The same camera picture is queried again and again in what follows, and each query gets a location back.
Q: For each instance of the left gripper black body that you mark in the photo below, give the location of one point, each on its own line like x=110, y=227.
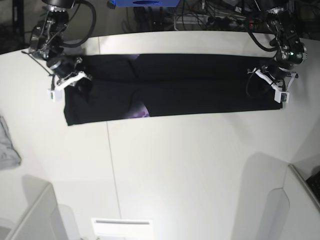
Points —
x=274, y=75

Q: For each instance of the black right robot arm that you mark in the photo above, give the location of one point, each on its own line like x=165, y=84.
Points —
x=47, y=44

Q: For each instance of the grey cloth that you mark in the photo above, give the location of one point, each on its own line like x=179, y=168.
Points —
x=9, y=157

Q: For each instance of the blue box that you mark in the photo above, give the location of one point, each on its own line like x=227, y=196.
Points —
x=143, y=3

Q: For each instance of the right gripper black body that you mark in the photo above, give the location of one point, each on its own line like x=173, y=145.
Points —
x=64, y=65

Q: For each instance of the black T-shirt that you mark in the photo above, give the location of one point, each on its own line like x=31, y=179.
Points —
x=156, y=85

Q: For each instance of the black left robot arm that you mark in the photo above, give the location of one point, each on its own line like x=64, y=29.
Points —
x=286, y=44

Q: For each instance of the black keyboard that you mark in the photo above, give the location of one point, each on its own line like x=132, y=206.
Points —
x=314, y=184

